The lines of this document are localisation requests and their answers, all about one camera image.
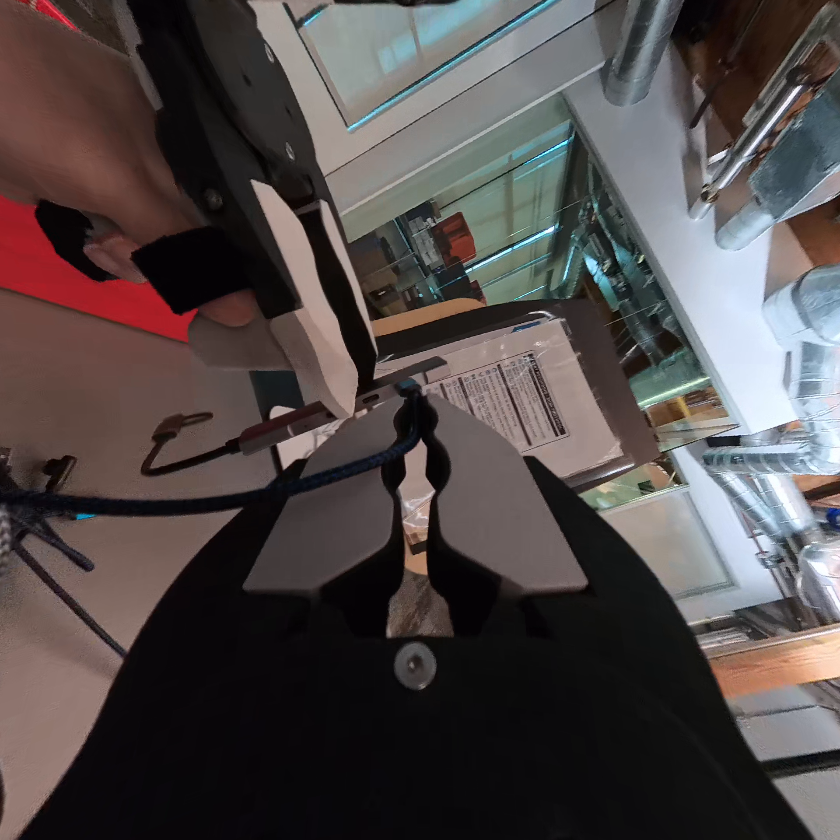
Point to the grey usb hub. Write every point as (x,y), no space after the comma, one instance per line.
(407,375)

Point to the silver insulated duct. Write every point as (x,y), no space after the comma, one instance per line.
(807,308)

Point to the large paned window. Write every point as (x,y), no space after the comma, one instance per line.
(426,39)

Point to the round metal duct pipe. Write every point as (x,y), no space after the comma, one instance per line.
(640,52)

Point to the small dark metal clip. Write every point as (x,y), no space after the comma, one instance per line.
(60,471)

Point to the large galvanized duct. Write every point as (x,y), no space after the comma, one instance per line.
(794,157)

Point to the dark box with white label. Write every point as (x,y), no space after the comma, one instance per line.
(525,394)

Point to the wooden beam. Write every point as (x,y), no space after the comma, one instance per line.
(774,659)

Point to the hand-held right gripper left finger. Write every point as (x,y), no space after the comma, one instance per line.
(328,518)

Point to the person's left hand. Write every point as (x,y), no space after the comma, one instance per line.
(79,131)

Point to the red box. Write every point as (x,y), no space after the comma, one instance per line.
(16,249)

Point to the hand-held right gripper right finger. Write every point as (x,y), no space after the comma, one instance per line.
(505,518)

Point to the chrome pipe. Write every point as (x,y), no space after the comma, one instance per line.
(741,157)

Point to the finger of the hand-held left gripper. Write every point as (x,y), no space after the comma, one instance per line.
(308,315)
(348,308)

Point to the orange crate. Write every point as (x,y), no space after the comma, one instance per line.
(454,236)

